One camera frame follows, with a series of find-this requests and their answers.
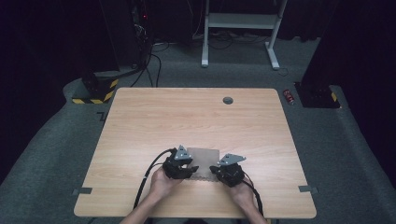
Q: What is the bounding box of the person's right hand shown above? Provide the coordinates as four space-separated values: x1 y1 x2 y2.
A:
228 176 258 213

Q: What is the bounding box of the person's left hand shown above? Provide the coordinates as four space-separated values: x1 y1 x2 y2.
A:
149 167 184 201

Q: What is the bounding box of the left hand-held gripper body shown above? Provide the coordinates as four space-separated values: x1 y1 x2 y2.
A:
162 144 193 180

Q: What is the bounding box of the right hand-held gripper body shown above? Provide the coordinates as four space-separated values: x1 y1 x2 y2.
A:
216 152 248 189

